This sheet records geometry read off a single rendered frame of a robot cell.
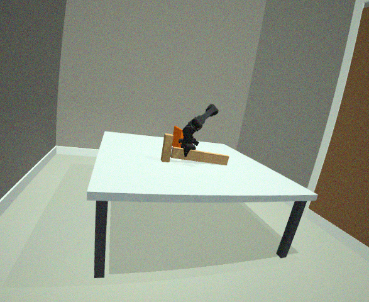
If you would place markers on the wooden post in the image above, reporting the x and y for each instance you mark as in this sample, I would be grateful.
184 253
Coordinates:
167 147

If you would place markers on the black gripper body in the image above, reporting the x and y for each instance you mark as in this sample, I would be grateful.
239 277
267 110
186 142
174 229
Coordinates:
187 142

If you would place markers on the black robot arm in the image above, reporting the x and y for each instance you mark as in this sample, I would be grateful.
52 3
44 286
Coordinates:
197 123

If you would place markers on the wooden rail with steel hooks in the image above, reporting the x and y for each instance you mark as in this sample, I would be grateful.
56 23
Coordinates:
199 156

